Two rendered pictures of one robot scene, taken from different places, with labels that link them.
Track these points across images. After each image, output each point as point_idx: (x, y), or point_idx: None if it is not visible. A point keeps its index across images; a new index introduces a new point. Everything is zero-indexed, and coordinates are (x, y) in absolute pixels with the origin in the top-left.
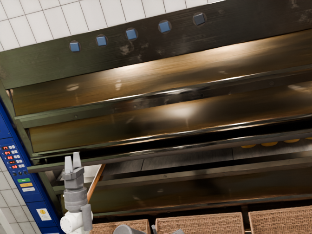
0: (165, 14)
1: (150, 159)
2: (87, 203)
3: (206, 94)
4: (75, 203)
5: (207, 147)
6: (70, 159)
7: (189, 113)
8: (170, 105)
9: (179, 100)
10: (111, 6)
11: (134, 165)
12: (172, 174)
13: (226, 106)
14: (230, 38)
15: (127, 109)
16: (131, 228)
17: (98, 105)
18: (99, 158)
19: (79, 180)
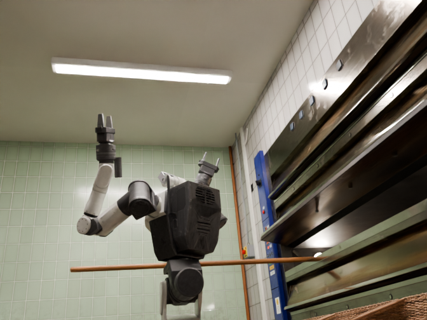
0: (324, 74)
1: None
2: (203, 184)
3: (352, 132)
4: (196, 180)
5: (332, 178)
6: (205, 153)
7: (347, 160)
8: (339, 158)
9: (338, 147)
10: (304, 86)
11: None
12: (344, 243)
13: (368, 140)
14: (357, 68)
15: (314, 171)
16: None
17: (301, 173)
18: (285, 214)
19: (206, 169)
